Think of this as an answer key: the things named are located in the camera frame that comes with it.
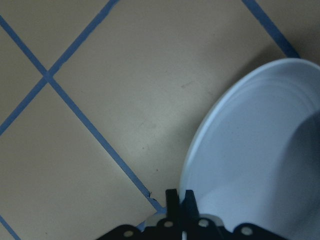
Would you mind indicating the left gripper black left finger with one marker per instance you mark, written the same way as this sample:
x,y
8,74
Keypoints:
x,y
172,204

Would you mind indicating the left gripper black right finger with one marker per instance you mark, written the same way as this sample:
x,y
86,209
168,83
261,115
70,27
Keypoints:
x,y
191,211

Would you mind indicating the light blue plate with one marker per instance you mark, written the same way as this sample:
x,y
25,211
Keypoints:
x,y
255,158

